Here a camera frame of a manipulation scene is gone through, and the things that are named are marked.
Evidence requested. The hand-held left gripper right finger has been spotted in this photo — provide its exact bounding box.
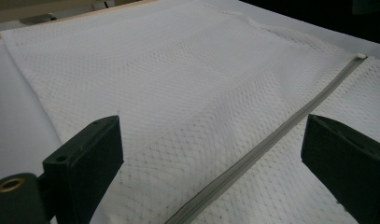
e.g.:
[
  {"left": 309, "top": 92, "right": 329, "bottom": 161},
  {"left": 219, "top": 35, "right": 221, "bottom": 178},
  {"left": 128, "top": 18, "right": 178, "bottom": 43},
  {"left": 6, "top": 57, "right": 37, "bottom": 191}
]
[{"left": 300, "top": 114, "right": 380, "bottom": 224}]

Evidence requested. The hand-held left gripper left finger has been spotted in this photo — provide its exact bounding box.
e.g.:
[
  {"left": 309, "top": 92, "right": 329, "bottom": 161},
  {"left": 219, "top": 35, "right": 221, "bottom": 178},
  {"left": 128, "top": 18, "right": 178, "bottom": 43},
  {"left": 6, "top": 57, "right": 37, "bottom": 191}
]
[{"left": 42, "top": 115, "right": 125, "bottom": 224}]

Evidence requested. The white mesh laundry bag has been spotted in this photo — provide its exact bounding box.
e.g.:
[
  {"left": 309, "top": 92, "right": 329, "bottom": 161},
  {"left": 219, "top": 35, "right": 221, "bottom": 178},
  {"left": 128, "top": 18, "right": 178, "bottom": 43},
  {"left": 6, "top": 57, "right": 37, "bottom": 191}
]
[{"left": 0, "top": 0, "right": 380, "bottom": 224}]

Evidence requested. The white table mat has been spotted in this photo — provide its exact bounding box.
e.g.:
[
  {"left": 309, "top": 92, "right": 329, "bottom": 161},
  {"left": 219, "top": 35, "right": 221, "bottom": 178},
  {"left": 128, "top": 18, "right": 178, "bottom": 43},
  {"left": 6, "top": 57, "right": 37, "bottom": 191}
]
[{"left": 0, "top": 0, "right": 380, "bottom": 183}]

